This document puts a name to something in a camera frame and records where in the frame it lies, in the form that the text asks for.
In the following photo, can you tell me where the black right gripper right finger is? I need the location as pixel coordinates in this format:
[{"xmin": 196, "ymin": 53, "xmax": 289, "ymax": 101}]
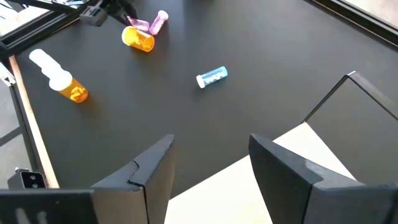
[{"xmin": 248, "ymin": 133, "xmax": 398, "ymax": 224}]

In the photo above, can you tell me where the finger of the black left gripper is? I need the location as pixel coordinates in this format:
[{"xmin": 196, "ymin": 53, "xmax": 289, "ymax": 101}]
[{"xmin": 108, "ymin": 0, "xmax": 138, "ymax": 26}]

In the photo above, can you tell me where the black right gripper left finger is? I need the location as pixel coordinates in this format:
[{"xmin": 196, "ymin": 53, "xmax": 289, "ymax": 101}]
[{"xmin": 90, "ymin": 134, "xmax": 175, "ymax": 224}]

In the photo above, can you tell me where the pale blue pill bottle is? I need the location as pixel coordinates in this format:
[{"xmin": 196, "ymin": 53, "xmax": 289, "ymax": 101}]
[{"xmin": 29, "ymin": 49, "xmax": 48, "ymax": 67}]

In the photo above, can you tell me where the white capped pill bottle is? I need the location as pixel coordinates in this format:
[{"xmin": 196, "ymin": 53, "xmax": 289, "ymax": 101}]
[{"xmin": 40, "ymin": 60, "xmax": 65, "ymax": 78}]

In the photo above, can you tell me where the large orange pill bottle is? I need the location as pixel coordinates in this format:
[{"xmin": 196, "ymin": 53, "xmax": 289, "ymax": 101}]
[{"xmin": 49, "ymin": 70, "xmax": 90, "ymax": 104}]

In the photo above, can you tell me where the black table mat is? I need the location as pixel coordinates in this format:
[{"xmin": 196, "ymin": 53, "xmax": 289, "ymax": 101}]
[{"xmin": 15, "ymin": 0, "xmax": 398, "ymax": 200}]

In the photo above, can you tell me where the black table-level camera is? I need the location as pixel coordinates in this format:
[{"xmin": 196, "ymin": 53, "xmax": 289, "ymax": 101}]
[{"xmin": 7, "ymin": 167, "xmax": 48, "ymax": 190}]

